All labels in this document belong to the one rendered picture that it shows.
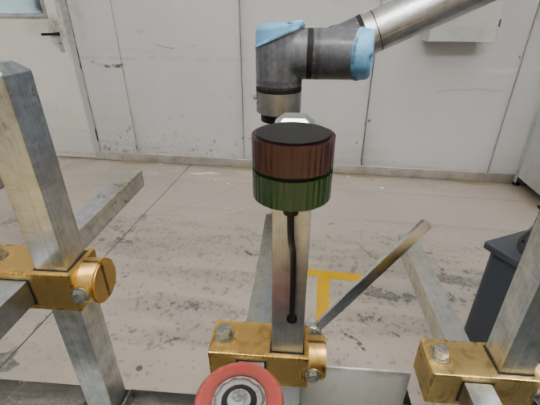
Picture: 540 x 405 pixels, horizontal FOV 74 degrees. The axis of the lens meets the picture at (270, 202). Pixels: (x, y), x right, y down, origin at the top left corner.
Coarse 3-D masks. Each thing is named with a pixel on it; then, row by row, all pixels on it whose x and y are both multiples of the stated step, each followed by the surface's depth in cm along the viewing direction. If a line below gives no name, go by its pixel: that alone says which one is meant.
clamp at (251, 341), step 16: (240, 336) 42; (256, 336) 42; (304, 336) 42; (320, 336) 43; (208, 352) 40; (224, 352) 40; (240, 352) 40; (256, 352) 40; (272, 352) 40; (288, 352) 40; (304, 352) 40; (320, 352) 41; (272, 368) 41; (288, 368) 41; (304, 368) 40; (320, 368) 40; (288, 384) 42; (304, 384) 42
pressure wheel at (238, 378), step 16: (224, 368) 34; (240, 368) 34; (256, 368) 34; (208, 384) 33; (224, 384) 33; (240, 384) 33; (256, 384) 33; (272, 384) 33; (208, 400) 32; (224, 400) 32; (240, 400) 31; (256, 400) 32; (272, 400) 32
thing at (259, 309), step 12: (264, 228) 66; (264, 240) 62; (264, 252) 59; (264, 264) 56; (264, 276) 54; (252, 288) 51; (264, 288) 51; (252, 300) 49; (264, 300) 49; (252, 312) 47; (264, 312) 47
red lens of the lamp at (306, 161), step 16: (256, 144) 24; (272, 144) 24; (320, 144) 24; (256, 160) 25; (272, 160) 24; (288, 160) 23; (304, 160) 23; (320, 160) 24; (272, 176) 24; (288, 176) 24; (304, 176) 24
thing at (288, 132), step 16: (272, 128) 26; (288, 128) 26; (304, 128) 26; (320, 128) 26; (288, 144) 23; (304, 144) 23; (320, 176) 25; (288, 224) 28; (288, 240) 30; (288, 320) 38
